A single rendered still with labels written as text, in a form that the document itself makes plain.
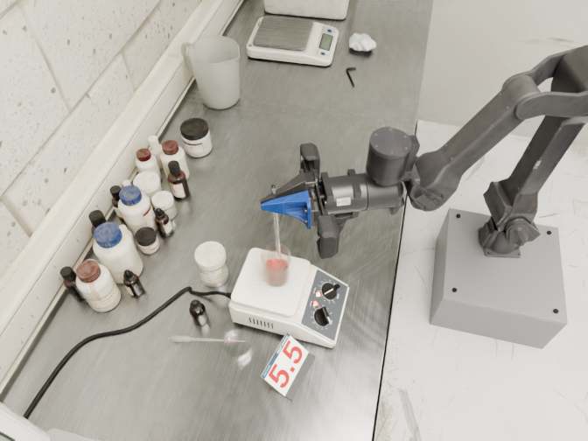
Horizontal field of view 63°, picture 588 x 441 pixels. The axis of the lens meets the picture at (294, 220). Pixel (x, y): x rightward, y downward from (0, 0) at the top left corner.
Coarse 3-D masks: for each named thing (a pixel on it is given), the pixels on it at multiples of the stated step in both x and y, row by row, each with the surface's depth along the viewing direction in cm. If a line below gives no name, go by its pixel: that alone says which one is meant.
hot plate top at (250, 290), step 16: (256, 256) 90; (256, 272) 88; (304, 272) 88; (240, 288) 86; (256, 288) 86; (272, 288) 86; (288, 288) 86; (256, 304) 84; (272, 304) 84; (288, 304) 84
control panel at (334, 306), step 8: (320, 272) 91; (320, 280) 91; (328, 280) 91; (336, 280) 92; (312, 288) 89; (320, 288) 90; (344, 288) 92; (312, 296) 88; (320, 296) 89; (336, 296) 91; (344, 296) 92; (312, 304) 87; (320, 304) 88; (328, 304) 89; (336, 304) 90; (304, 312) 86; (312, 312) 87; (328, 312) 88; (336, 312) 89; (304, 320) 85; (312, 320) 86; (336, 320) 88; (312, 328) 85; (320, 328) 86; (328, 328) 87; (336, 328) 88; (328, 336) 86
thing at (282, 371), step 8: (288, 344) 86; (296, 344) 86; (280, 352) 84; (288, 352) 85; (296, 352) 86; (304, 352) 87; (280, 360) 84; (288, 360) 85; (296, 360) 86; (272, 368) 83; (280, 368) 84; (288, 368) 84; (296, 368) 85; (272, 376) 82; (280, 376) 83; (288, 376) 84; (280, 384) 83
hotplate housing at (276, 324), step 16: (304, 288) 88; (240, 304) 86; (304, 304) 86; (240, 320) 89; (256, 320) 87; (272, 320) 85; (288, 320) 84; (304, 336) 86; (320, 336) 86; (336, 336) 87
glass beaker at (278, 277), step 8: (264, 248) 83; (272, 248) 85; (280, 248) 85; (288, 248) 83; (264, 256) 85; (272, 256) 86; (288, 256) 84; (264, 264) 81; (288, 264) 82; (264, 272) 84; (272, 272) 82; (280, 272) 82; (288, 272) 84; (264, 280) 86; (272, 280) 84; (280, 280) 84; (288, 280) 86
